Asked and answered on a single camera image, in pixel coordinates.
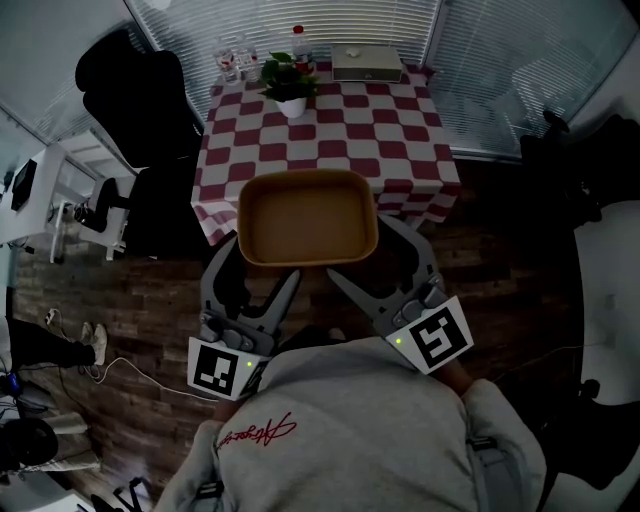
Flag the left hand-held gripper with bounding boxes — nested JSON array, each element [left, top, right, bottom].
[[187, 233, 303, 401]]

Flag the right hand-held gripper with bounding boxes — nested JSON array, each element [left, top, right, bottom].
[[327, 214, 475, 376]]

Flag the brown plastic tray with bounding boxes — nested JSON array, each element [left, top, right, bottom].
[[237, 168, 379, 267]]

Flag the person's right forearm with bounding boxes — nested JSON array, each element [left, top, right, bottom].
[[439, 359, 476, 397]]

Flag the person's left forearm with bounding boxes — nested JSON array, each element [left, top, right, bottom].
[[214, 397, 251, 422]]

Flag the checkered cloth covered table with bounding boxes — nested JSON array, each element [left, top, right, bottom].
[[191, 59, 462, 247]]

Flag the red white checkered tablecloth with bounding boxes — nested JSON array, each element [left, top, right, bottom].
[[191, 59, 462, 247]]

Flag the person's grey sweatshirt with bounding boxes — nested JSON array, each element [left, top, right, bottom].
[[154, 335, 549, 512]]

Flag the green plant in white pot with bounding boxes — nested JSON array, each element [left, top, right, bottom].
[[258, 51, 321, 120]]

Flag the beige drawer box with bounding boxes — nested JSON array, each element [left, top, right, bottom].
[[330, 43, 404, 83]]

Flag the white curved desk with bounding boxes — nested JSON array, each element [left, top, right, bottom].
[[572, 199, 640, 491]]

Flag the white side desk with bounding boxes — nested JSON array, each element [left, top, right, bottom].
[[0, 129, 136, 264]]

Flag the black mesh office chair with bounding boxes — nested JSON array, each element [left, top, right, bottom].
[[73, 28, 207, 261]]

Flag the clear water bottle red label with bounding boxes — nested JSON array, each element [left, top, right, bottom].
[[237, 34, 262, 84], [213, 37, 242, 86]]

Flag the red cap plastic bottle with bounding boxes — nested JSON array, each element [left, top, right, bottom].
[[291, 24, 316, 76]]

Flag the black monitor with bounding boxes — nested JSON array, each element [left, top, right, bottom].
[[10, 158, 39, 211]]

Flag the white window blinds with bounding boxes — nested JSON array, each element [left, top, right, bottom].
[[124, 0, 640, 161]]

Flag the white floor cable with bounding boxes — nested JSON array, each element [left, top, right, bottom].
[[92, 357, 221, 402]]

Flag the grey harness strap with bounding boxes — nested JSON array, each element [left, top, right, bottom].
[[467, 434, 507, 512], [193, 479, 226, 512]]

